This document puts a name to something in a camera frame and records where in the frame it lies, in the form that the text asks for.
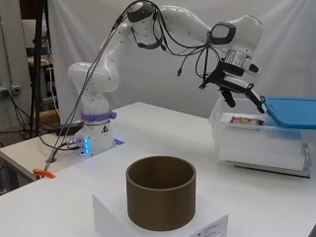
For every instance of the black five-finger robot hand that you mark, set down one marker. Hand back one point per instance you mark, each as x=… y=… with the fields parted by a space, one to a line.
x=230 y=77

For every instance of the blue plastic box lid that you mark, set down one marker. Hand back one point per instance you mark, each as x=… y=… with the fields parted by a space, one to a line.
x=293 y=112

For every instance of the white seven-joint robot arm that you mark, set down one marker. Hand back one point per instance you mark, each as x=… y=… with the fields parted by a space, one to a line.
x=184 y=24

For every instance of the red snack packet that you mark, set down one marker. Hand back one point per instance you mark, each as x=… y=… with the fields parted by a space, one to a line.
x=247 y=120

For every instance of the clear plastic storage box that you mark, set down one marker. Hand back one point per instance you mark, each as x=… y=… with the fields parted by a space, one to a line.
x=215 y=126

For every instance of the white hanging sheet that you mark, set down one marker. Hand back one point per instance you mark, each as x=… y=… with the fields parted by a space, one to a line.
x=289 y=42

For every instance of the white flat box in clear box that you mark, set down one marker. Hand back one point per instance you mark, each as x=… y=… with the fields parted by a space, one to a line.
x=260 y=148

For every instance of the brown round tub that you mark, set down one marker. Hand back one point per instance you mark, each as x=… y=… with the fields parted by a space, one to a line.
x=161 y=204

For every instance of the white flat box stand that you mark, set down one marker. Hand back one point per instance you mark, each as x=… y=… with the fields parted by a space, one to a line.
x=108 y=210

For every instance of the brown cardboard box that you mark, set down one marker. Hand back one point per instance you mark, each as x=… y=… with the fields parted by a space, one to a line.
x=51 y=117

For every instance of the black tripod pole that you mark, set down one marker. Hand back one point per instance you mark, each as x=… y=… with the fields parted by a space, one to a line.
x=39 y=65

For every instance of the orange clamp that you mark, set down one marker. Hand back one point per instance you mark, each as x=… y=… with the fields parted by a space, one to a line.
x=42 y=173

